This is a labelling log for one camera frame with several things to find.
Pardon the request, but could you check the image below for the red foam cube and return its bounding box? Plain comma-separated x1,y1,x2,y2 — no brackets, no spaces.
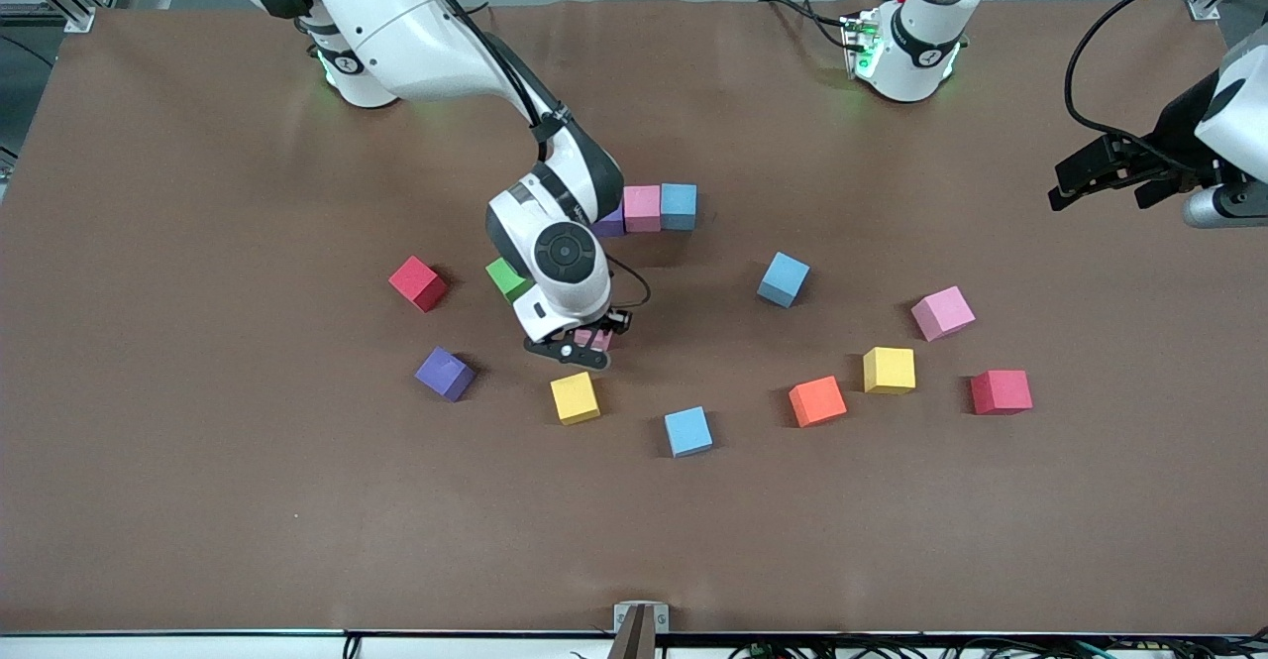
387,255,450,314
970,369,1034,416

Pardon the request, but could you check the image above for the yellow foam cube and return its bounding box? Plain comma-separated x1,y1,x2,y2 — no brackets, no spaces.
550,372,602,427
862,346,917,396

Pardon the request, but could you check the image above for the green foam cube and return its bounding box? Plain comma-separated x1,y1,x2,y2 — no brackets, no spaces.
484,257,536,305

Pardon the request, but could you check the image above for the brown table mat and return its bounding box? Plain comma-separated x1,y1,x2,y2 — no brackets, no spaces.
0,0,1268,635

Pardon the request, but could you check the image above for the blue foam cube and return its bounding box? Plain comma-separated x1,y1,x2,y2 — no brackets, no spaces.
660,182,698,232
756,251,811,309
664,405,714,459

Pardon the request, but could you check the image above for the silver metal mount bracket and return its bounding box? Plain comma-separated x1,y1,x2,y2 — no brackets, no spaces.
613,602,671,634

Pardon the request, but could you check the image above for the orange foam cube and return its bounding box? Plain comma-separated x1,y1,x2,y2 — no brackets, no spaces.
789,375,849,429

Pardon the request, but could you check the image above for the white table edge rail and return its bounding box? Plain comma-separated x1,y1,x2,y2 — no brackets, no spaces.
0,629,1268,659

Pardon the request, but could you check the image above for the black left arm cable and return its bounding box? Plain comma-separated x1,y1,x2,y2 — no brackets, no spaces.
1065,0,1268,142

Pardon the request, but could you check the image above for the black base cable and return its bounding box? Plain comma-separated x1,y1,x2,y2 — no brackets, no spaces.
758,0,855,54

